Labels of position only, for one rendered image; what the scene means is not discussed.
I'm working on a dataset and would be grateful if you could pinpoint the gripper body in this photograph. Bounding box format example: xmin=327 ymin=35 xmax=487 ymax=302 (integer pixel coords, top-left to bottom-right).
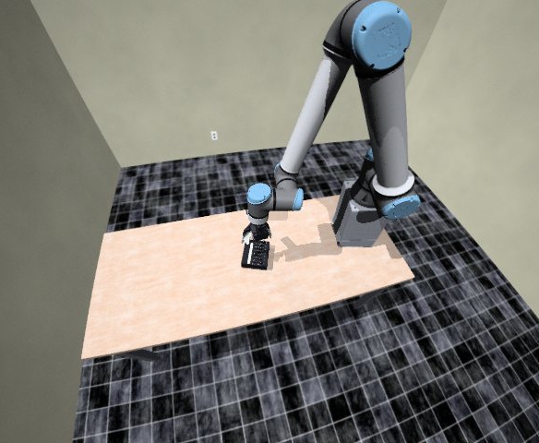
xmin=248 ymin=222 xmax=269 ymax=242

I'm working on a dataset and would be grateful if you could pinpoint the black lighting desk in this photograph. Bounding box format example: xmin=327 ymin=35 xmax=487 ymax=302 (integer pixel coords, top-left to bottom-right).
xmin=241 ymin=239 xmax=270 ymax=270

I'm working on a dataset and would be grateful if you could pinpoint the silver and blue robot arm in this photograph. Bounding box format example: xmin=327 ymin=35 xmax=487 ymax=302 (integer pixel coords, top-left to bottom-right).
xmin=246 ymin=0 xmax=421 ymax=225

